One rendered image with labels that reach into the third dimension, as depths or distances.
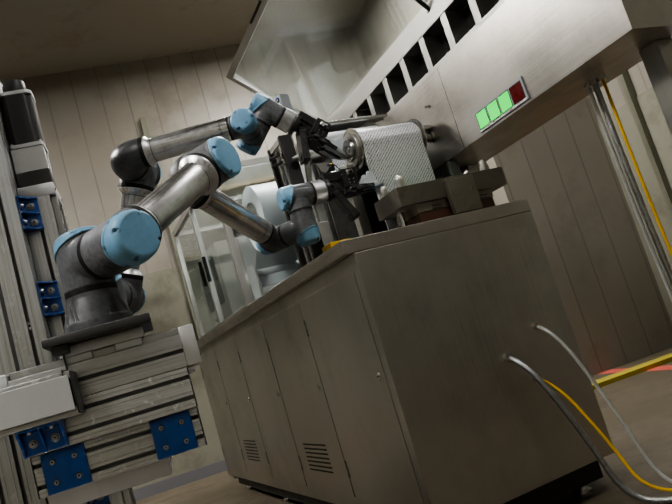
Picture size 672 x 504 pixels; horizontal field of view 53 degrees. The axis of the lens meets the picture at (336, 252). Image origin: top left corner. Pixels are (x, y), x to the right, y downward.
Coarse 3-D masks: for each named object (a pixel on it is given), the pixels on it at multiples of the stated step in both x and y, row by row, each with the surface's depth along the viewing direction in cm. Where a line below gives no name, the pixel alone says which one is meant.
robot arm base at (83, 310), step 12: (84, 288) 148; (96, 288) 149; (108, 288) 151; (72, 300) 148; (84, 300) 147; (96, 300) 148; (108, 300) 149; (120, 300) 152; (72, 312) 148; (84, 312) 146; (96, 312) 146; (108, 312) 147; (120, 312) 149; (72, 324) 146; (84, 324) 145; (96, 324) 145
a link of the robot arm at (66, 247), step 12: (84, 228) 151; (60, 240) 150; (72, 240) 150; (60, 252) 150; (72, 252) 148; (60, 264) 150; (72, 264) 148; (84, 264) 146; (60, 276) 151; (72, 276) 148; (84, 276) 148; (96, 276) 148; (72, 288) 148
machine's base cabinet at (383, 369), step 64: (384, 256) 185; (448, 256) 193; (512, 256) 201; (256, 320) 279; (320, 320) 214; (384, 320) 181; (448, 320) 188; (512, 320) 196; (256, 384) 299; (320, 384) 226; (384, 384) 182; (448, 384) 183; (512, 384) 190; (576, 384) 198; (256, 448) 324; (320, 448) 240; (384, 448) 191; (448, 448) 178; (512, 448) 185; (576, 448) 193
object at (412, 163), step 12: (372, 156) 222; (384, 156) 224; (396, 156) 225; (408, 156) 227; (420, 156) 229; (372, 168) 221; (384, 168) 223; (396, 168) 224; (408, 168) 226; (420, 168) 228; (384, 180) 222; (408, 180) 225; (420, 180) 227
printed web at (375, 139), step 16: (368, 128) 255; (384, 128) 228; (400, 128) 230; (416, 128) 232; (368, 144) 223; (384, 144) 225; (400, 144) 227; (416, 144) 230; (336, 160) 244; (320, 176) 257; (336, 208) 256; (336, 224) 254; (352, 224) 257
